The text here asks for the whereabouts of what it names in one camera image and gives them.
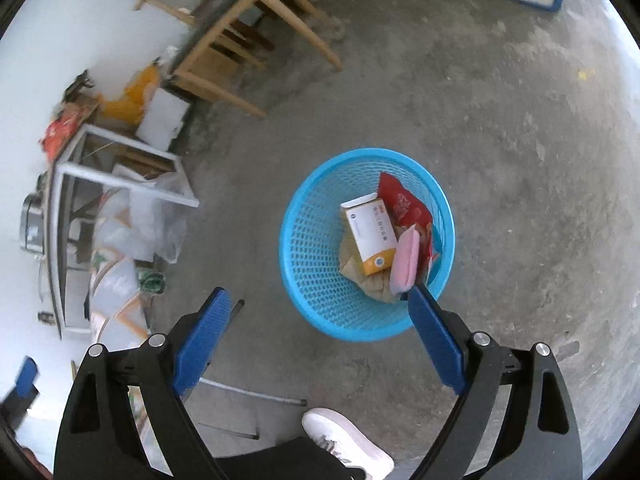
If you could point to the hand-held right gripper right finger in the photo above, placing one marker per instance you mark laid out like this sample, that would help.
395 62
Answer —
435 340

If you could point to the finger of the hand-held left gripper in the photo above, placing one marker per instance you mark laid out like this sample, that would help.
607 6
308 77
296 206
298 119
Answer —
26 377

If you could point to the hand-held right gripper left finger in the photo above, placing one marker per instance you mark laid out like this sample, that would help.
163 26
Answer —
202 340

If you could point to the brown paper bag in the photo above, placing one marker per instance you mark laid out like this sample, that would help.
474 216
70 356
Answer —
372 285

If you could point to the pink packet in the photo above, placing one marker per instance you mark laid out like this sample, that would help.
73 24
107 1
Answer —
406 260

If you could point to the white and orange box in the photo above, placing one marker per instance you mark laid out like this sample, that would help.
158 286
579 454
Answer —
370 230

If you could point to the red snack packet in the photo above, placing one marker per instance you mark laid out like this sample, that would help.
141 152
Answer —
405 205

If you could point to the blue plastic mesh basket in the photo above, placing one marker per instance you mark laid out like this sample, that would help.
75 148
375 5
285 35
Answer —
310 240

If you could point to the dark glass jar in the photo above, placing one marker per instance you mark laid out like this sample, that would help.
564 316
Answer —
46 318

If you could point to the green tape roll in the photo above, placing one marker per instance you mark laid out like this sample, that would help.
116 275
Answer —
151 282

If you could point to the white woven sack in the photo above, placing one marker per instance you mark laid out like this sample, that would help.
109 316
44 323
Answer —
117 290

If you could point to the white side table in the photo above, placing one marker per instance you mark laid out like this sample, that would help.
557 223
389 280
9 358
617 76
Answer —
55 260

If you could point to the clear plastic bag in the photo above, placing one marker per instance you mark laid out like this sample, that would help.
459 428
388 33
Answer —
150 220

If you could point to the person's white shoe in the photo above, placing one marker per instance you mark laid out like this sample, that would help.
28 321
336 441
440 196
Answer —
340 435

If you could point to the silver kitchen appliance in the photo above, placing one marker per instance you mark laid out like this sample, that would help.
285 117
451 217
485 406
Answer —
32 220

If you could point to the white foam box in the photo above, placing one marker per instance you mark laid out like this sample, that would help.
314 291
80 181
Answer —
162 117

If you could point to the orange red plastic bag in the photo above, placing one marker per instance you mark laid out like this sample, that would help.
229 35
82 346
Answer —
60 132

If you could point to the yellow plastic bag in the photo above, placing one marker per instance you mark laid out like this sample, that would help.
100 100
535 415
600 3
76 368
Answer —
130 100

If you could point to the wooden chair with dark seat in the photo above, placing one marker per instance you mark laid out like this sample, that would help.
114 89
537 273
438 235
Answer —
225 10

